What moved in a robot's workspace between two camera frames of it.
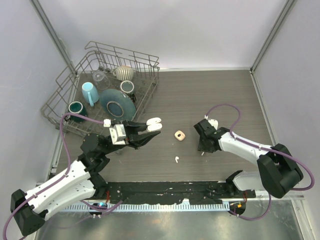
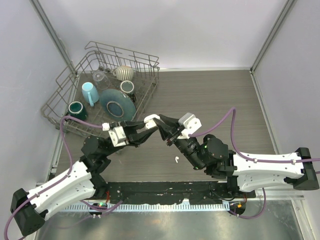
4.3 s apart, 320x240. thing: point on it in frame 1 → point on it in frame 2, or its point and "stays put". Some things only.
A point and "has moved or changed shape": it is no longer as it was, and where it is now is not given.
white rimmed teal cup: [127, 87] stays put
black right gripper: [202, 148] → [172, 132]
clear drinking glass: [101, 80] stays put
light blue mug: [90, 93] stays put
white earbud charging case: [154, 124] has moved or changed shape
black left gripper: [132, 138] stays put
